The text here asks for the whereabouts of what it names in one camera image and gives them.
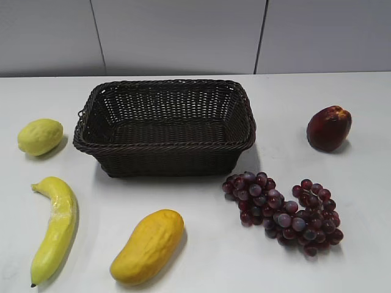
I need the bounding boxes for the yellow banana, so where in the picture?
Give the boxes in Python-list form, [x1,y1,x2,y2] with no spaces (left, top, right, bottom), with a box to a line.
[31,176,78,288]

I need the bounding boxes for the dark brown wicker basket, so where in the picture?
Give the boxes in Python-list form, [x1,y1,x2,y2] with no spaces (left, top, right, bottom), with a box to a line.
[73,79,256,178]

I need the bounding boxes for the yellow mango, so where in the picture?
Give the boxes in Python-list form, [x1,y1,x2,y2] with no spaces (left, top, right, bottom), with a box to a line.
[110,209,185,285]

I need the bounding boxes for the dark red apple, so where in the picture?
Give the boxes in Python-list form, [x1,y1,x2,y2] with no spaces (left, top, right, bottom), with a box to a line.
[306,106,352,153]

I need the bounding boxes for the purple grape bunch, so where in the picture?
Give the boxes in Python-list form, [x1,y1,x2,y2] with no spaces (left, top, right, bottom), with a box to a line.
[222,172,344,257]

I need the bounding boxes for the yellow-green lemon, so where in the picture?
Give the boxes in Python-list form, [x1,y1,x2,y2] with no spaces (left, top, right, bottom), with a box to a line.
[17,118,64,157]

